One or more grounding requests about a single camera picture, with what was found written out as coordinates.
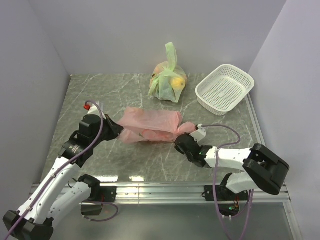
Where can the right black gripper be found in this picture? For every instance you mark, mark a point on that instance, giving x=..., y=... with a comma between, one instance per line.
x=179, y=148

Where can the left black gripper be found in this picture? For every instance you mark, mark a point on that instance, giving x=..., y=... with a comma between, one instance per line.
x=115, y=129

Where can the pink plastic bag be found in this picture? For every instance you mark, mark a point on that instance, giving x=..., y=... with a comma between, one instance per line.
x=141, y=125

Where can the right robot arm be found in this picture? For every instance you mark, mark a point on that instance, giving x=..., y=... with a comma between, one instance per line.
x=260, y=167

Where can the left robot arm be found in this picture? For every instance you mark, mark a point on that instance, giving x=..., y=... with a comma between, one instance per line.
x=37, y=217

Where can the yellow fruit in green bag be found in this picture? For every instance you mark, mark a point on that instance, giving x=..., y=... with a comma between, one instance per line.
x=178, y=83

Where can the green plastic bag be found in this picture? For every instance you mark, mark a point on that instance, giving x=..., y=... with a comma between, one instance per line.
x=160, y=86

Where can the orange fruit in green bag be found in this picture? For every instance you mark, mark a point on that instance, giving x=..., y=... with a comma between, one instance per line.
x=160, y=68

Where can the white perforated plastic basket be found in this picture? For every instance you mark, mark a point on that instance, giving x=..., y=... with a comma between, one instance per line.
x=223, y=89

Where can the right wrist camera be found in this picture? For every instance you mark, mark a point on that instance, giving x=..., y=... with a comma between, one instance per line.
x=199, y=134

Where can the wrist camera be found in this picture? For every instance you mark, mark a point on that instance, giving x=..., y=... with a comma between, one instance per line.
x=199, y=134
x=92, y=108

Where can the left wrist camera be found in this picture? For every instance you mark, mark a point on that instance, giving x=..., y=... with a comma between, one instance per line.
x=92, y=108

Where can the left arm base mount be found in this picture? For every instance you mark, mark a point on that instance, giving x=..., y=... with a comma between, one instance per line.
x=93, y=206

